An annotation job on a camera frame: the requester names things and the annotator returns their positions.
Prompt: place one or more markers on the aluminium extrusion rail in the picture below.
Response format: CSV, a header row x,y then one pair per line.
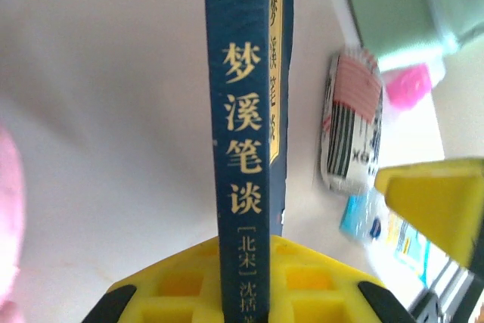
x,y
450,292

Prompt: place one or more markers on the pink eraser in clear box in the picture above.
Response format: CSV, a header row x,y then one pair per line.
x,y
408,86

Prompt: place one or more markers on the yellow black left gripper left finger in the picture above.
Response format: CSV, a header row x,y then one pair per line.
x,y
170,289

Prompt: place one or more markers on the pink student backpack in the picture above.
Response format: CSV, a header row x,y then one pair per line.
x,y
9,205

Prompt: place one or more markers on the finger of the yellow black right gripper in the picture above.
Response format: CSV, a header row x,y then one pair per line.
x,y
435,202

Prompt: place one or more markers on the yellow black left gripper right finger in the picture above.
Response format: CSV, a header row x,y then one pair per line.
x,y
321,292

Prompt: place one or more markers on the light blue snack pouch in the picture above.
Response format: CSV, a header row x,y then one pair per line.
x,y
370,221

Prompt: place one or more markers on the striped white pouch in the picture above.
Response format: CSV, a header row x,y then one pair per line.
x,y
351,122

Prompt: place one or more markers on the dark blue book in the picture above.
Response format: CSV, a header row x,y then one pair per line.
x,y
242,111

